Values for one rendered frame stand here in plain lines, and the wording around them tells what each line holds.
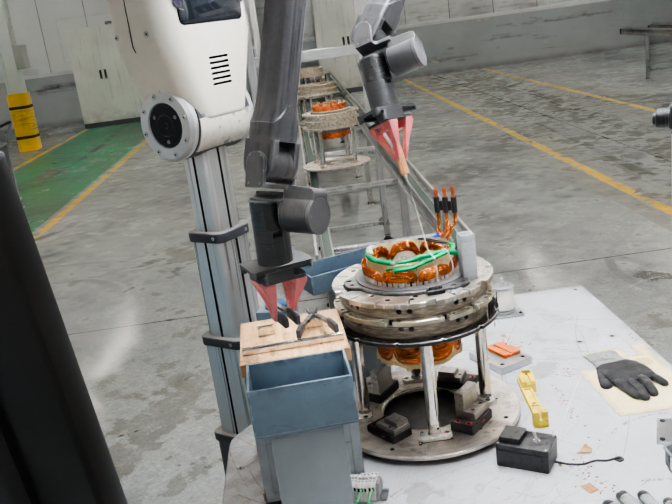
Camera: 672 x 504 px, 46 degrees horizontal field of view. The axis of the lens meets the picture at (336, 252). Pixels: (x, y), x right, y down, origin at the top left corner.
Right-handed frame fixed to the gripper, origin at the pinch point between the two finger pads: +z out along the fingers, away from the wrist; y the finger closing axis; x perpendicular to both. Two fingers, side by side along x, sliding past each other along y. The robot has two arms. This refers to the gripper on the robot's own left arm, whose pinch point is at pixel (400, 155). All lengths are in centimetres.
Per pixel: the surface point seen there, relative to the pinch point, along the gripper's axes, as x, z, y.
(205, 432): 205, 64, 35
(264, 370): 6.9, 30.8, -37.3
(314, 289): 34.2, 19.8, -4.9
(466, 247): -5.3, 20.4, 4.6
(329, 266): 41.4, 15.5, 5.8
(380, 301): 3.3, 25.5, -12.1
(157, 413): 237, 52, 29
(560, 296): 35, 41, 74
